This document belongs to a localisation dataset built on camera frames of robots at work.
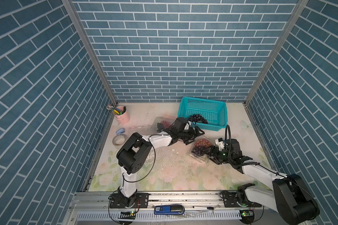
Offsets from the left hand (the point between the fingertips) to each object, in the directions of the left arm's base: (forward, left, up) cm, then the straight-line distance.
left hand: (204, 138), depth 85 cm
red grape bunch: (-1, 0, -5) cm, 5 cm away
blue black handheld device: (-36, +21, -7) cm, 42 cm away
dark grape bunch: (-6, +4, -5) cm, 8 cm away
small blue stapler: (+11, +57, -10) cm, 59 cm away
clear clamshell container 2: (+22, +30, -10) cm, 39 cm away
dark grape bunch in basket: (+22, +1, -7) cm, 23 cm away
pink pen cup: (+19, +56, -6) cm, 59 cm away
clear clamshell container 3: (+16, +41, -13) cm, 46 cm away
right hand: (-8, -1, -6) cm, 10 cm away
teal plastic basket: (+31, -15, -11) cm, 36 cm away
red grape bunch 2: (+16, +25, -8) cm, 30 cm away
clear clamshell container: (-7, -2, -11) cm, 13 cm away
